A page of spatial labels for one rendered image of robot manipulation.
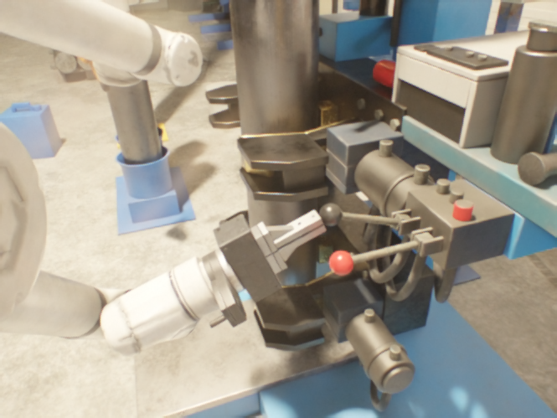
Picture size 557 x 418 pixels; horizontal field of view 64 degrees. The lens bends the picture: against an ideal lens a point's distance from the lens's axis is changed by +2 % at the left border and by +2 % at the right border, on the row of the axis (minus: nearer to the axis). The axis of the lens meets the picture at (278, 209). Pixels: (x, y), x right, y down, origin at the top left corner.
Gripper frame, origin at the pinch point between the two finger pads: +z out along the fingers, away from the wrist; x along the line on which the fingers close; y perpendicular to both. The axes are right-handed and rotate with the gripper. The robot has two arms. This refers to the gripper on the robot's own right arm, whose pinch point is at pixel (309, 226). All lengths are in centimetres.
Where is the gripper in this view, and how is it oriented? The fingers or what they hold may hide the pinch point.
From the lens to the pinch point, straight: 67.7
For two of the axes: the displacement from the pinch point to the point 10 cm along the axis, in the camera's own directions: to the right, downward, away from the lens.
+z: 8.8, -4.8, 0.5
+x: 3.6, 7.3, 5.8
